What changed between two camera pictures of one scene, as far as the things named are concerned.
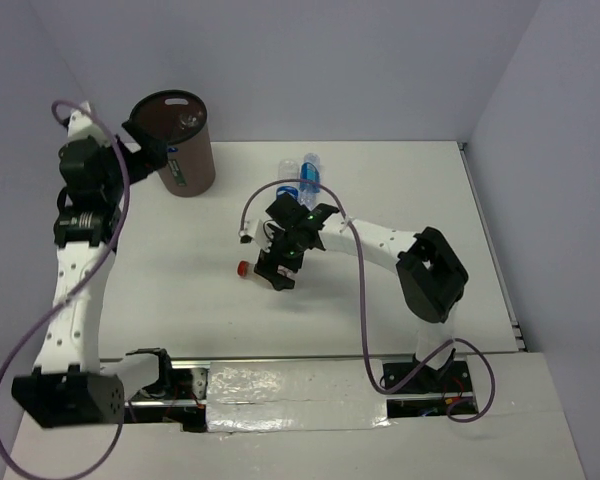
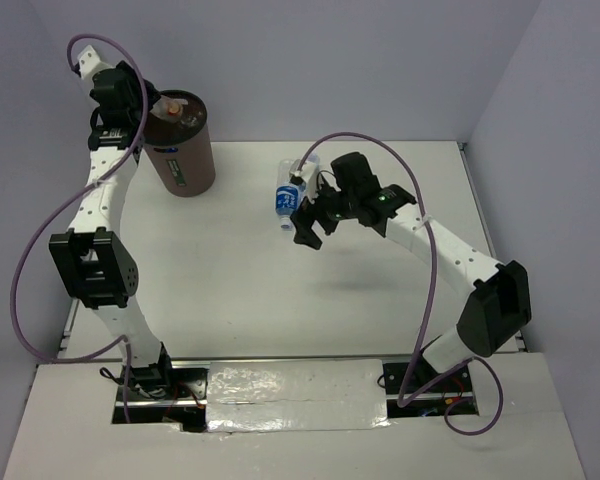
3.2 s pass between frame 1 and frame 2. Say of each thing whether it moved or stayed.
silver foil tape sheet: stayed
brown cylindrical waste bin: stayed
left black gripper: moved
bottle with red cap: moved
